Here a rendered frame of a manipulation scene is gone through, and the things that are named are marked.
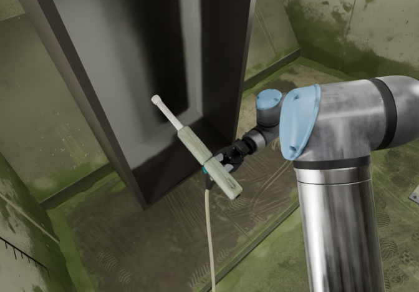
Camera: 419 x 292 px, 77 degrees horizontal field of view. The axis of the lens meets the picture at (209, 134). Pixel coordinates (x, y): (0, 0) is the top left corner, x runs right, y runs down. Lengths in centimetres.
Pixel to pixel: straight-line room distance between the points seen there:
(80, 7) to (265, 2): 216
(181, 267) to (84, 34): 125
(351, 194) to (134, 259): 147
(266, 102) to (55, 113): 152
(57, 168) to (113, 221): 54
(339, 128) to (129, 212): 165
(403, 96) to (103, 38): 94
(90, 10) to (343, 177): 91
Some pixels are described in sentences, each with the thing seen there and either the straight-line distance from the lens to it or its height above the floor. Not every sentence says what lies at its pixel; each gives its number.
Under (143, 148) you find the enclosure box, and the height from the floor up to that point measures 52.
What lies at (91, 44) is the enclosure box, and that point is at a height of 119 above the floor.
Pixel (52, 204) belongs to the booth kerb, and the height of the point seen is 10.
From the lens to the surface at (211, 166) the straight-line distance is 89.
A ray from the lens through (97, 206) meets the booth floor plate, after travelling 205.
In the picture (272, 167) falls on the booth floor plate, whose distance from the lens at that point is 195.
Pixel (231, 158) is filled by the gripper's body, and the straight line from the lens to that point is 97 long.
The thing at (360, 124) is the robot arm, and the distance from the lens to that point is 43.
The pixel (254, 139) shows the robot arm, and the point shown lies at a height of 84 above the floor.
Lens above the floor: 156
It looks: 44 degrees down
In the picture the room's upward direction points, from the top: 10 degrees counter-clockwise
